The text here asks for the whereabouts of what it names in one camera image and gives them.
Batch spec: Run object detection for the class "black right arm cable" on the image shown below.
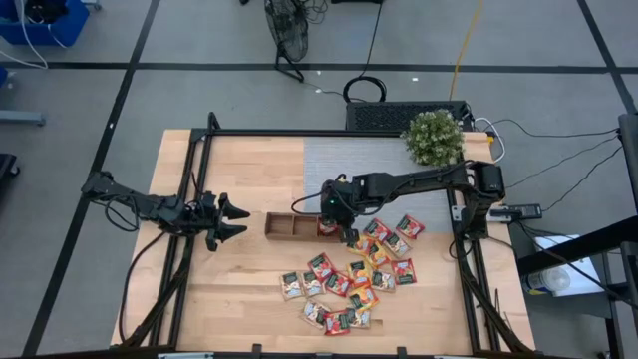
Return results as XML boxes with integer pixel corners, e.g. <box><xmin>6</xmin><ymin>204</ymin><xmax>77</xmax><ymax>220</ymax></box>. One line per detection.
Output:
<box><xmin>290</xmin><ymin>172</ymin><xmax>350</xmax><ymax>216</ymax></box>

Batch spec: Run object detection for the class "artificial potted green plant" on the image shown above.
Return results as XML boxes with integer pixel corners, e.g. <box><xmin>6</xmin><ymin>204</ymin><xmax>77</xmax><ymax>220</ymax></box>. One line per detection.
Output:
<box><xmin>401</xmin><ymin>108</ymin><xmax>466</xmax><ymax>169</ymax></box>

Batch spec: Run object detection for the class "dark green snack packet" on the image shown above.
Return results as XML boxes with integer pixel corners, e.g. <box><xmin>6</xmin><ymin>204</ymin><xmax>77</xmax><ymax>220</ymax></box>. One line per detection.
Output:
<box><xmin>346</xmin><ymin>258</ymin><xmax>374</xmax><ymax>289</ymax></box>

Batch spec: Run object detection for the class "blue plastic bin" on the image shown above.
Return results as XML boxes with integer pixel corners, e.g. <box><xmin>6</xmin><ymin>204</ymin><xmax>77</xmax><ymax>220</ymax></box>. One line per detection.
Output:
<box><xmin>0</xmin><ymin>0</ymin><xmax>91</xmax><ymax>49</ymax></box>

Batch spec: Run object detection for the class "white looped cable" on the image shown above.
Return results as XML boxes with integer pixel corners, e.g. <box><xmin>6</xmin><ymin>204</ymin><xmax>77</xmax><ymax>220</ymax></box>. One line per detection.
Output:
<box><xmin>473</xmin><ymin>116</ymin><xmax>507</xmax><ymax>165</ymax></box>

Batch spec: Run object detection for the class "black coiled cable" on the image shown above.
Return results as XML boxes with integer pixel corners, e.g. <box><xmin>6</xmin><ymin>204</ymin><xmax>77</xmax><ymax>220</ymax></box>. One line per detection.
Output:
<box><xmin>341</xmin><ymin>0</ymin><xmax>388</xmax><ymax>105</ymax></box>

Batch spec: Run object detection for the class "orange tea packet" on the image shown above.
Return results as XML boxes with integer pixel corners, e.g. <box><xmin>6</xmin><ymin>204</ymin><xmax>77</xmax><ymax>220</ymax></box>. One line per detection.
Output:
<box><xmin>366</xmin><ymin>242</ymin><xmax>393</xmax><ymax>270</ymax></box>
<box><xmin>347</xmin><ymin>286</ymin><xmax>380</xmax><ymax>313</ymax></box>
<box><xmin>348</xmin><ymin>233</ymin><xmax>375</xmax><ymax>257</ymax></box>

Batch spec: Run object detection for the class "wooden three-compartment tray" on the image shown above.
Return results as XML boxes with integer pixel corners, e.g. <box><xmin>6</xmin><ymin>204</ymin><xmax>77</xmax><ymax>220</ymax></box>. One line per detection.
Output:
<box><xmin>264</xmin><ymin>211</ymin><xmax>345</xmax><ymax>244</ymax></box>

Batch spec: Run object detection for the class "black power brick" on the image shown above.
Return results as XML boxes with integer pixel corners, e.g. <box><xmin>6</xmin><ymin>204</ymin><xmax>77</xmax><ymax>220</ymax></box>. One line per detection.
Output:
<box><xmin>490</xmin><ymin>202</ymin><xmax>543</xmax><ymax>223</ymax></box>

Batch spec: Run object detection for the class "white box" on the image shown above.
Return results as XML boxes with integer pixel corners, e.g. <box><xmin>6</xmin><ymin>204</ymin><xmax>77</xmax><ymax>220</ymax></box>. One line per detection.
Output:
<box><xmin>521</xmin><ymin>233</ymin><xmax>605</xmax><ymax>299</ymax></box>

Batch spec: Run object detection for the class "thin black cable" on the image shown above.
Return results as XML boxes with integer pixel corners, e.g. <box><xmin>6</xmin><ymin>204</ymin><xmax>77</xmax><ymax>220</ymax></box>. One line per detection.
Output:
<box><xmin>499</xmin><ymin>134</ymin><xmax>621</xmax><ymax>191</ymax></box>
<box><xmin>485</xmin><ymin>118</ymin><xmax>621</xmax><ymax>140</ymax></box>

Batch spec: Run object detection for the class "black metal stand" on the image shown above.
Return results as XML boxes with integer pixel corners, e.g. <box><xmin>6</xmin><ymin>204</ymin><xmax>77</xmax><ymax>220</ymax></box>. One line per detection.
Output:
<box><xmin>515</xmin><ymin>113</ymin><xmax>638</xmax><ymax>359</ymax></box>

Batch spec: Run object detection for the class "yellow cable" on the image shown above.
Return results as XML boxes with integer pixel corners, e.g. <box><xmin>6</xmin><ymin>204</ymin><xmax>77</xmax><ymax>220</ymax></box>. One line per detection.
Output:
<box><xmin>448</xmin><ymin>0</ymin><xmax>485</xmax><ymax>102</ymax></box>

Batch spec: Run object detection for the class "black metal table frame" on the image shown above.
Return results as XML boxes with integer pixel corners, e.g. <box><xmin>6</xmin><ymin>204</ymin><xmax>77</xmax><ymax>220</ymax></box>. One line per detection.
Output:
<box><xmin>119</xmin><ymin>111</ymin><xmax>537</xmax><ymax>356</ymax></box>

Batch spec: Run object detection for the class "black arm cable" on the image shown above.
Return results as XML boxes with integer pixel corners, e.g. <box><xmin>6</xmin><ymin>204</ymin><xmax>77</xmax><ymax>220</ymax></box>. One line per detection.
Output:
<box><xmin>290</xmin><ymin>172</ymin><xmax>350</xmax><ymax>216</ymax></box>
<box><xmin>103</xmin><ymin>196</ymin><xmax>168</xmax><ymax>345</ymax></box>

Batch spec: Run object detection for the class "grey woven placemat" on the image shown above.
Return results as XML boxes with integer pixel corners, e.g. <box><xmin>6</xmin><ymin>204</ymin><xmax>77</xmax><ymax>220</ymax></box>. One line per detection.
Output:
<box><xmin>302</xmin><ymin>135</ymin><xmax>453</xmax><ymax>235</ymax></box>

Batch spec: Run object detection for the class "long white cable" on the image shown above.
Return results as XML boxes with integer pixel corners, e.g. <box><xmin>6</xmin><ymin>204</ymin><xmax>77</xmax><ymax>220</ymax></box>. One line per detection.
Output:
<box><xmin>0</xmin><ymin>0</ymin><xmax>69</xmax><ymax>71</ymax></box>

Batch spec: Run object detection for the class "black wire floor fan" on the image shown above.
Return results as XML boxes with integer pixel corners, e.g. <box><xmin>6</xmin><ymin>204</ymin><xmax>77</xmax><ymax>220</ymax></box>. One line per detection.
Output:
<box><xmin>262</xmin><ymin>0</ymin><xmax>311</xmax><ymax>85</ymax></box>

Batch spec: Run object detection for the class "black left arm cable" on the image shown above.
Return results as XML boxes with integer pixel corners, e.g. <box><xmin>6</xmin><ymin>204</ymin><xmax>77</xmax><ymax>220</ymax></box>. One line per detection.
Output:
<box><xmin>103</xmin><ymin>196</ymin><xmax>168</xmax><ymax>345</ymax></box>

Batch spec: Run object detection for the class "black perforated computer case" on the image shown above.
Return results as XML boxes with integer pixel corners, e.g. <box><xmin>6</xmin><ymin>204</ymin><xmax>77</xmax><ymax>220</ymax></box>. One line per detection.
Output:
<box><xmin>345</xmin><ymin>100</ymin><xmax>475</xmax><ymax>134</ymax></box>

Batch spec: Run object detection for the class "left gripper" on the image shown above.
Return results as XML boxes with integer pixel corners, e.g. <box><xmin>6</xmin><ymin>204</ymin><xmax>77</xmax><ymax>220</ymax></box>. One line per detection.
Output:
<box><xmin>186</xmin><ymin>191</ymin><xmax>250</xmax><ymax>253</ymax></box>

